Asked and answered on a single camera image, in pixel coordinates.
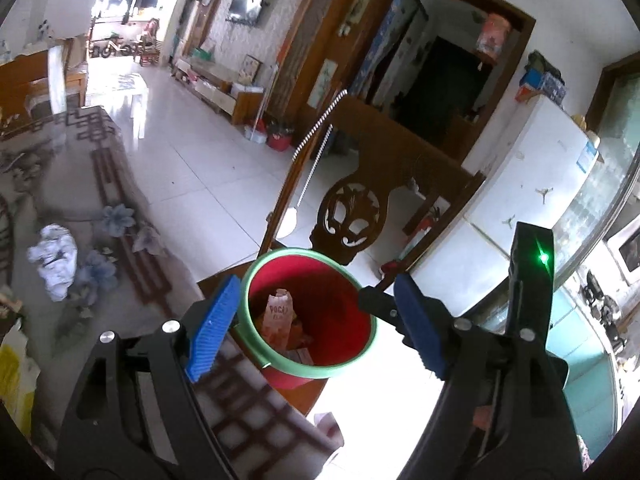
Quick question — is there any yellow plastic bag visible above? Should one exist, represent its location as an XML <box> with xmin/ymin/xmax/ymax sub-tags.
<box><xmin>0</xmin><ymin>317</ymin><xmax>42</xmax><ymax>438</ymax></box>

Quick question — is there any red basin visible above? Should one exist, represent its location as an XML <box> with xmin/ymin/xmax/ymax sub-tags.
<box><xmin>267</xmin><ymin>127</ymin><xmax>296</xmax><ymax>152</ymax></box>

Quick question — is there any white coffee table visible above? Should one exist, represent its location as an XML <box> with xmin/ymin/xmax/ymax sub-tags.
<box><xmin>85</xmin><ymin>72</ymin><xmax>150</xmax><ymax>118</ymax></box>

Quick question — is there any white paper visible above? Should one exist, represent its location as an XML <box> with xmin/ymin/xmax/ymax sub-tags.
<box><xmin>27</xmin><ymin>225</ymin><xmax>79</xmax><ymax>303</ymax></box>

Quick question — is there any pink white paper scrap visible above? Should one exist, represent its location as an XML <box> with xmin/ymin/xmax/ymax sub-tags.
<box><xmin>312</xmin><ymin>411</ymin><xmax>346</xmax><ymax>461</ymax></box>

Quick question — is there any wooden door frame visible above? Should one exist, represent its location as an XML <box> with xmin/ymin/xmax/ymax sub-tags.
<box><xmin>345</xmin><ymin>0</ymin><xmax>537</xmax><ymax>163</ymax></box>

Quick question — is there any carved wooden chair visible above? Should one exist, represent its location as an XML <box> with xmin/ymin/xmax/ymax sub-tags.
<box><xmin>197</xmin><ymin>95</ymin><xmax>487</xmax><ymax>416</ymax></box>

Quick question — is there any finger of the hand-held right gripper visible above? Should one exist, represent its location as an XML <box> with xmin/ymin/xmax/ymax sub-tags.
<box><xmin>357</xmin><ymin>285</ymin><xmax>399</xmax><ymax>322</ymax></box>

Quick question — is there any pink snack wrapper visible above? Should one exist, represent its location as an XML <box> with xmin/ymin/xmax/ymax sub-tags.
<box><xmin>261</xmin><ymin>287</ymin><xmax>297</xmax><ymax>351</ymax></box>

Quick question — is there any orange snack wrapper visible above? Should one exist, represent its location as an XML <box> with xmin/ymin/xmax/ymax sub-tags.
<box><xmin>286</xmin><ymin>321</ymin><xmax>315</xmax><ymax>365</ymax></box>

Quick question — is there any floral printed dining table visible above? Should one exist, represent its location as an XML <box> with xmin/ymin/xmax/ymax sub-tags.
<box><xmin>0</xmin><ymin>105</ymin><xmax>346</xmax><ymax>480</ymax></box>

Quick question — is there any wooden sofa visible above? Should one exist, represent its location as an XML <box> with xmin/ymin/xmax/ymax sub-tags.
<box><xmin>0</xmin><ymin>40</ymin><xmax>90</xmax><ymax>126</ymax></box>

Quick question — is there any green bag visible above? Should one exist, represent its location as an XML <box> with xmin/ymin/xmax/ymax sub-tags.
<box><xmin>525</xmin><ymin>50</ymin><xmax>558</xmax><ymax>78</ymax></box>

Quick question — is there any teal cabinet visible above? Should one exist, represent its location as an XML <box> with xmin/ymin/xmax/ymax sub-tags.
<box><xmin>545</xmin><ymin>285</ymin><xmax>623</xmax><ymax>461</ymax></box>

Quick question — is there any white beaded cord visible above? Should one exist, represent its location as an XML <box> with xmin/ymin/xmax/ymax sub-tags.
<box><xmin>280</xmin><ymin>89</ymin><xmax>349</xmax><ymax>238</ymax></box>

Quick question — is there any blue box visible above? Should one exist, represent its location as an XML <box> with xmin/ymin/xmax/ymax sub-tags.
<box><xmin>520</xmin><ymin>70</ymin><xmax>568</xmax><ymax>107</ymax></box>

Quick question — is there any small wooden chair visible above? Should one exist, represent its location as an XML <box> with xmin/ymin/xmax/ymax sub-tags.
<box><xmin>134</xmin><ymin>19</ymin><xmax>162</xmax><ymax>67</ymax></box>

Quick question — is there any wall television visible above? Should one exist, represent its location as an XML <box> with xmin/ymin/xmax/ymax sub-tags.
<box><xmin>227</xmin><ymin>0</ymin><xmax>265</xmax><ymax>25</ymax></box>

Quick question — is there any red fire extinguisher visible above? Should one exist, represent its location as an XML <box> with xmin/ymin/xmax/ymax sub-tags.
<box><xmin>407</xmin><ymin>207</ymin><xmax>443</xmax><ymax>241</ymax></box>

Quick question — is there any mop with long handle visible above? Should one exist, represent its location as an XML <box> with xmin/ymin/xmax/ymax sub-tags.
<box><xmin>250</xmin><ymin>62</ymin><xmax>281</xmax><ymax>136</ymax></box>

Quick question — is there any white refrigerator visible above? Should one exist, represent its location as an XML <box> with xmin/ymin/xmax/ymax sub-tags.
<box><xmin>410</xmin><ymin>92</ymin><xmax>603</xmax><ymax>313</ymax></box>

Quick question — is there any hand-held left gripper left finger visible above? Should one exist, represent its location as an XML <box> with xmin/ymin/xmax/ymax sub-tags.
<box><xmin>55</xmin><ymin>275</ymin><xmax>244</xmax><ymax>480</ymax></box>

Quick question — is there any small bicycle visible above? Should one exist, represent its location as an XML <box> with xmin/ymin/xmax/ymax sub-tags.
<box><xmin>97</xmin><ymin>35</ymin><xmax>138</xmax><ymax>58</ymax></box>

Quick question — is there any red bucket with green rim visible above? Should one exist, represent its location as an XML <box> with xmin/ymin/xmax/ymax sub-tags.
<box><xmin>235</xmin><ymin>247</ymin><xmax>378</xmax><ymax>391</ymax></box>

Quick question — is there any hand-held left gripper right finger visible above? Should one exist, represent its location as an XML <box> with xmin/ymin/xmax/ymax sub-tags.
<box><xmin>393</xmin><ymin>274</ymin><xmax>586</xmax><ymax>480</ymax></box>

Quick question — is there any low television cabinet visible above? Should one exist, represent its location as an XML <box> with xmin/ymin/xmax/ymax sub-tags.
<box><xmin>172</xmin><ymin>57</ymin><xmax>265</xmax><ymax>126</ymax></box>

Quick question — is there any small framed picture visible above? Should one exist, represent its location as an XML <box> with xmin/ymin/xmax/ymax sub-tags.
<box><xmin>240</xmin><ymin>55</ymin><xmax>263</xmax><ymax>86</ymax></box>

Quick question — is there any bamboo wall scroll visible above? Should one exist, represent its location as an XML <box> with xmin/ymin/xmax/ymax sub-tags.
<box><xmin>306</xmin><ymin>58</ymin><xmax>337</xmax><ymax>111</ymax></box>

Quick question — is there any red hanging bag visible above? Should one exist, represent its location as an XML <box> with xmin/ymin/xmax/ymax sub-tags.
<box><xmin>475</xmin><ymin>12</ymin><xmax>511</xmax><ymax>58</ymax></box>

